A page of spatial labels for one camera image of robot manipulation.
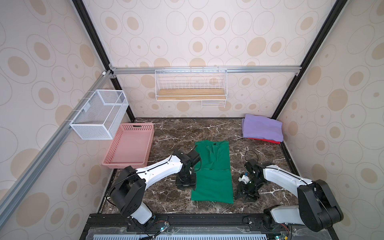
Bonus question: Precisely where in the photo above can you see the green t-shirt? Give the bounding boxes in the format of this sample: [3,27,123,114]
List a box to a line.
[191,140,234,204]

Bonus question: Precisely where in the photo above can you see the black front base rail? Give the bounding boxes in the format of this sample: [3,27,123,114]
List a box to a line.
[80,214,338,240]

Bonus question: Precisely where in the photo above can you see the pink plastic basket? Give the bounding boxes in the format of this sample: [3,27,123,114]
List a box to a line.
[103,123,155,169]

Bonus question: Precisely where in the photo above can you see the aluminium wall rail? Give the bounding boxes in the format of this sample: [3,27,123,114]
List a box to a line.
[112,66,302,75]
[1,70,113,228]

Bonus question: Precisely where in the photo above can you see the white mesh wall basket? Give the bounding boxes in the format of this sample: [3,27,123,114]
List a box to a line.
[70,90,129,140]

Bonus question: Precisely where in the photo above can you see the folded purple t-shirt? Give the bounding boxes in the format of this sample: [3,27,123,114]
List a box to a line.
[242,114,284,142]

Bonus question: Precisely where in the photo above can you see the white wire wall shelf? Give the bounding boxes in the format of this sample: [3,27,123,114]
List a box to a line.
[155,72,228,107]

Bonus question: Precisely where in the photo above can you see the aluminium wall rail left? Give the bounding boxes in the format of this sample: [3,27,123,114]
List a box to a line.
[1,70,113,228]

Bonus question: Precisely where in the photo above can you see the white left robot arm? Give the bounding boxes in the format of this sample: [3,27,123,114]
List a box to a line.
[106,150,201,225]

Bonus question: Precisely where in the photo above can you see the folded red t-shirt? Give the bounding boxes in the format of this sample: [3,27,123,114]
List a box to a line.
[249,138,281,144]

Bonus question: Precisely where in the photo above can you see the aluminium wall rail back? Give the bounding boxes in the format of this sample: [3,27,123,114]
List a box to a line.
[112,66,302,75]

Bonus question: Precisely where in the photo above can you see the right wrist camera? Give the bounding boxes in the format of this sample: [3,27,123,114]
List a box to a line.
[245,159,263,179]

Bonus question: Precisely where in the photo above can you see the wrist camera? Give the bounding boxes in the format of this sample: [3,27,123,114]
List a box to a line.
[187,150,201,168]
[245,159,263,179]

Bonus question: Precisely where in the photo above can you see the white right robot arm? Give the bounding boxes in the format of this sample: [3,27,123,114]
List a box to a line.
[178,160,344,232]

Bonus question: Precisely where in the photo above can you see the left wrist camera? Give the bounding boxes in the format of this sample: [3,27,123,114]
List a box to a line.
[187,150,201,168]

